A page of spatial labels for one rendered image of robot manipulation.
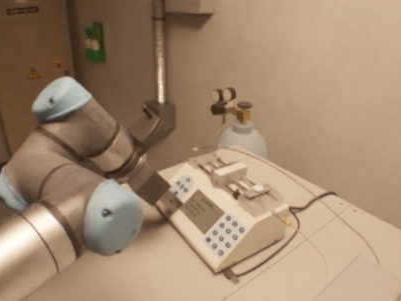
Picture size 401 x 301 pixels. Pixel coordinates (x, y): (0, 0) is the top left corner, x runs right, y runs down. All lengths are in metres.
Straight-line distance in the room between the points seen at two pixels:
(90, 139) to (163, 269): 0.26
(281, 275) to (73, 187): 0.38
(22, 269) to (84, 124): 0.22
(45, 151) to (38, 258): 0.17
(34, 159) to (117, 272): 0.25
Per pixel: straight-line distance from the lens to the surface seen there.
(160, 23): 1.97
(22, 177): 0.43
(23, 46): 3.52
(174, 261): 0.58
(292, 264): 0.60
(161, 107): 2.02
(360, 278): 0.44
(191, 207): 0.62
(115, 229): 0.33
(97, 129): 0.46
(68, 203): 0.34
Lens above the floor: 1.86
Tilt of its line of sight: 27 degrees down
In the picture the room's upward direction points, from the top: 1 degrees clockwise
